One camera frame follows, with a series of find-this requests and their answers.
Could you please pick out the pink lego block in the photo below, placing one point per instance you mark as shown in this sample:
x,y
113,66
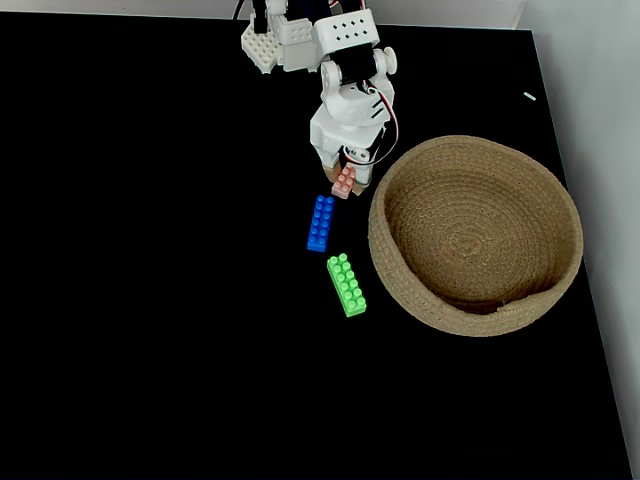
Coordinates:
x,y
344,184

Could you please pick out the green lego block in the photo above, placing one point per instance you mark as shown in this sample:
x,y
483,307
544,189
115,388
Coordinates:
x,y
346,285

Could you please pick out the blue lego block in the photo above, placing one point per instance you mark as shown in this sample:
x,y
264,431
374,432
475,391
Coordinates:
x,y
320,223

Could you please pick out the small white strip piece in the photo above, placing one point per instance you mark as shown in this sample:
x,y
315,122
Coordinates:
x,y
529,96

